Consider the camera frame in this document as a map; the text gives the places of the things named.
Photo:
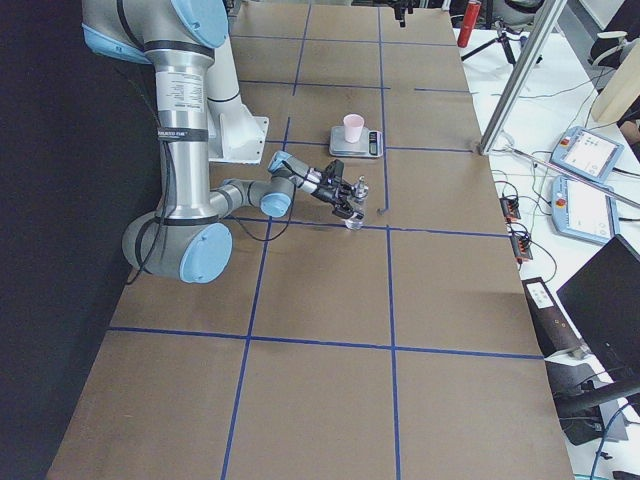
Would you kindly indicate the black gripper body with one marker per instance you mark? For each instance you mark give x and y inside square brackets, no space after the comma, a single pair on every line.
[326,192]

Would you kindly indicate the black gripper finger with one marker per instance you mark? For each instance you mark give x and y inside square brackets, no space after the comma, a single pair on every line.
[348,191]
[343,209]
[401,8]

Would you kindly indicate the pink plastic cup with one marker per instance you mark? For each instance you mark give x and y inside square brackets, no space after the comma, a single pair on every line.
[353,125]

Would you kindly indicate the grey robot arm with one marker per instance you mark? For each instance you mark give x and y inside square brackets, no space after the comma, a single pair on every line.
[200,119]

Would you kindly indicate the white digital kitchen scale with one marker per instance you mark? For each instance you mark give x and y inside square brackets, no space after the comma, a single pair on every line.
[369,145]

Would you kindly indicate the red cylinder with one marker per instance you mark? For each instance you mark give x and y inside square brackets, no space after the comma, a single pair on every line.
[469,21]

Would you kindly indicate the black tripod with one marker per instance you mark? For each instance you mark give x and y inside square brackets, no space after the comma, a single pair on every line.
[504,36]

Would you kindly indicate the long metal grabber stick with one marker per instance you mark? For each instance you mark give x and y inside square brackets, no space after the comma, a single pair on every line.
[603,189]

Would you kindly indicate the far teach pendant tablet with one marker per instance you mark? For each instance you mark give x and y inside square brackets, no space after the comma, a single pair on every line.
[586,154]

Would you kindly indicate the teach pendant tablet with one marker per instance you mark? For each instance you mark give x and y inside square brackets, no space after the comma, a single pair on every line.
[582,212]
[586,154]

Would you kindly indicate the near teach pendant tablet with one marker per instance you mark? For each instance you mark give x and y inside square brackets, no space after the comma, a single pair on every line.
[582,212]

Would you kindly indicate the dark box with white label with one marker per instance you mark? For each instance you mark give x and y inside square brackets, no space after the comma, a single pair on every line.
[554,334]

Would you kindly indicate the black monitor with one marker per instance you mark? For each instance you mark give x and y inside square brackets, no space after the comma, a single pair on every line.
[602,301]

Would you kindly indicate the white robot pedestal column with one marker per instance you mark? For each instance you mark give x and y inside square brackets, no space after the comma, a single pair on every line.
[235,135]

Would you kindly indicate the aluminium frame post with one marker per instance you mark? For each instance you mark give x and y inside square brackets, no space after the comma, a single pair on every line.
[548,17]

